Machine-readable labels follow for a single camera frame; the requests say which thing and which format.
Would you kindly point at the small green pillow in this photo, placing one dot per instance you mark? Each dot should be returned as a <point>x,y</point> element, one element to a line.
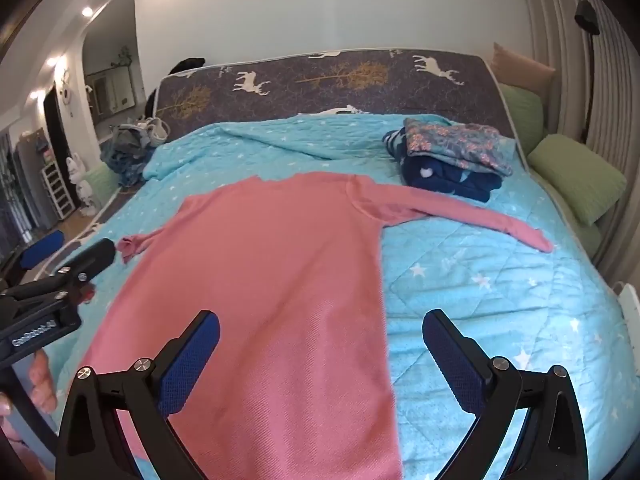
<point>522,115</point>

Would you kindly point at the white tote bag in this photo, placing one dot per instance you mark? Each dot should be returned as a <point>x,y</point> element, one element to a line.
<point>154,130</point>

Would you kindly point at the folded navy garment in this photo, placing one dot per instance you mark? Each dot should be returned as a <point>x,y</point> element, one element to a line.
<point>450,180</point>

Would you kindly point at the grey deer print mattress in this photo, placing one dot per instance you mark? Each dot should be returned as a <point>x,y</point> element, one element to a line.
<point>310,91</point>

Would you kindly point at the large green pillow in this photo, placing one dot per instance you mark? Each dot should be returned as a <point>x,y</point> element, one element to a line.
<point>575,175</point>

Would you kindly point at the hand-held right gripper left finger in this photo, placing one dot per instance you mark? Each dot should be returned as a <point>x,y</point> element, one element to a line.
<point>192,360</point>

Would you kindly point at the black floor lamp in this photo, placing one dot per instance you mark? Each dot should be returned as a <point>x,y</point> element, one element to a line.
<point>586,16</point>

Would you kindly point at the pink knit sweater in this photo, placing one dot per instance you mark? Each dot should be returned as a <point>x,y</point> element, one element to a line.
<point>260,285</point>

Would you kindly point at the turquoise star quilted blanket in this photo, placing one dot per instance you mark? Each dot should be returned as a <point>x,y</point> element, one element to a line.
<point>500,285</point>

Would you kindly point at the white plush toys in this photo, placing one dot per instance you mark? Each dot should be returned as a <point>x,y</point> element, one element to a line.
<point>80,185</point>

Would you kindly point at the white shelf rack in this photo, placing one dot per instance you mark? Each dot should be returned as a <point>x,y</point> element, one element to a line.
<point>56,190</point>

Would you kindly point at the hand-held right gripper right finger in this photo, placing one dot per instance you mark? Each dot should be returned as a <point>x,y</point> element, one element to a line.
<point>452,360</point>

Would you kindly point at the black cloth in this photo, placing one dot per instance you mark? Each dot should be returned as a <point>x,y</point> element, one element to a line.
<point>187,65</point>

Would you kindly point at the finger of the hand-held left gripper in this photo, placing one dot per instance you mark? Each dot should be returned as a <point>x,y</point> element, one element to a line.
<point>90,259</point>
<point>42,251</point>

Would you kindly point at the person's left hand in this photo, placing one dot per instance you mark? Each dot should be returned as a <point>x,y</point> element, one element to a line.
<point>44,385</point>

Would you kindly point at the pink pillow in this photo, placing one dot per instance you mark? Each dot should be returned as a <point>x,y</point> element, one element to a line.
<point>520,67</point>

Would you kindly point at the pile of blue clothes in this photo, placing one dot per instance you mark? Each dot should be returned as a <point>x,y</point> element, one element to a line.
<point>125,155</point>

